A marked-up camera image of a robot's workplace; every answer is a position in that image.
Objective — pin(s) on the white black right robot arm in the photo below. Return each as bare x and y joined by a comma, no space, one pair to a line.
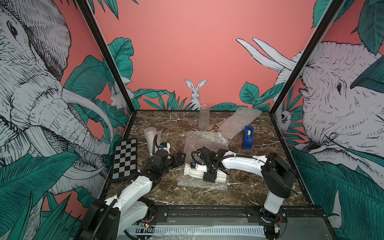
277,174

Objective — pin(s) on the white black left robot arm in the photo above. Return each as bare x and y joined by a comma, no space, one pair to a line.
108,219

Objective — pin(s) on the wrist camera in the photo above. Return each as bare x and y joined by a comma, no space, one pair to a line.
165,146
198,167

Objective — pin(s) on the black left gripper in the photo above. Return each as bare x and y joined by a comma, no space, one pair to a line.
180,160

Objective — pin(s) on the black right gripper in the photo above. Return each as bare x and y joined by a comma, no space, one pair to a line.
208,178

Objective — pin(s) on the black white checkerboard card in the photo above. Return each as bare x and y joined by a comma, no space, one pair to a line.
125,162

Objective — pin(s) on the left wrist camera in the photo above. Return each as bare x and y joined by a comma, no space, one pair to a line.
165,146

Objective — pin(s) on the blue tape dispenser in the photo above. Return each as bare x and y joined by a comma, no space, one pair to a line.
248,137

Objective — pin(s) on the black front mounting rail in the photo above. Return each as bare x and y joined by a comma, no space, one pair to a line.
163,214

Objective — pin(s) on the bubble wrap sheet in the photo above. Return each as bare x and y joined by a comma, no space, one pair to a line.
238,121
150,134

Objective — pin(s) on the tall white ribbed vase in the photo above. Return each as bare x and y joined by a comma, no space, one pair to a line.
209,176

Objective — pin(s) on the clear textured glass vase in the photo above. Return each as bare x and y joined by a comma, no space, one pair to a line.
204,118

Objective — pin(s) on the white slotted cable duct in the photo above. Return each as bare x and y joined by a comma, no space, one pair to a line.
163,231

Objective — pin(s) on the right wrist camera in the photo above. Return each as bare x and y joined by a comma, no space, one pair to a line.
198,167

